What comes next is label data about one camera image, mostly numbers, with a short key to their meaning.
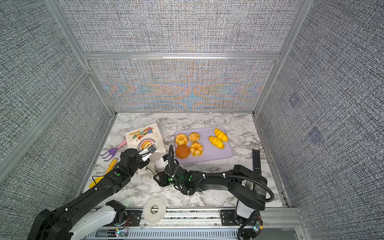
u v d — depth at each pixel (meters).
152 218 0.74
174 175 0.59
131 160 0.62
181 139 0.99
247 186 0.47
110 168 0.90
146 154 0.72
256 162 0.92
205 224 0.73
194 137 1.00
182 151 0.92
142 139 0.88
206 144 1.01
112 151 0.98
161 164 0.92
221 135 1.03
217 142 1.00
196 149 0.95
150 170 0.78
